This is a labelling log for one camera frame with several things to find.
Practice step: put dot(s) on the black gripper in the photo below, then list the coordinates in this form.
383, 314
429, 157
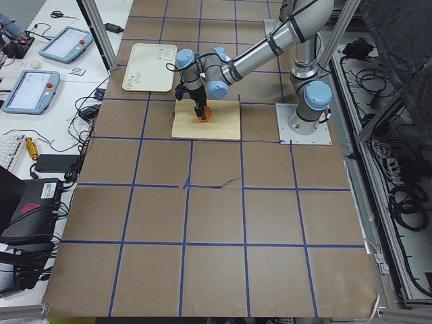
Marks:
196, 95

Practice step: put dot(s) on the orange fruit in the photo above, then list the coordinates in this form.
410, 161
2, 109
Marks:
204, 114

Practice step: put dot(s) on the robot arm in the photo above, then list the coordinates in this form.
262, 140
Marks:
210, 74

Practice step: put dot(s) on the cream bear tray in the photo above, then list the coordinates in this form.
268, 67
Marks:
146, 69

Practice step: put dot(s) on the black power adapter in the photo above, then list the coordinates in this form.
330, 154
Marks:
113, 28

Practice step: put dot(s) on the teach pendant upper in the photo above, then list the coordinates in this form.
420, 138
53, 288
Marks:
67, 46

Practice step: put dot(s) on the teach pendant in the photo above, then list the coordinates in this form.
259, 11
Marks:
67, 46
32, 93

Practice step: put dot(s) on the black power brick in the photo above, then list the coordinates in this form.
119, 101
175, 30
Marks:
49, 163

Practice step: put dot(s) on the teach pendant lower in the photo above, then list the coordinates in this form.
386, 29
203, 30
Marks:
32, 93

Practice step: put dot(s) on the gold cylinder tool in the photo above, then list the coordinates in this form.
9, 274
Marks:
32, 149

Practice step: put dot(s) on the black scissors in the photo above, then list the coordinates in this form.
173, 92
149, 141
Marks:
56, 14

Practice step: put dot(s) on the white keyboard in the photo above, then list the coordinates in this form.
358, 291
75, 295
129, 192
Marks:
11, 147

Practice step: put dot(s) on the black computer box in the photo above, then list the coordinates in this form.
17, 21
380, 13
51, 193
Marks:
28, 210

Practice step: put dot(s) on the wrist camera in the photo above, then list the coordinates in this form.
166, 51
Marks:
180, 89

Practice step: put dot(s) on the aluminium frame post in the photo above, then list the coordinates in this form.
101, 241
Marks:
95, 24

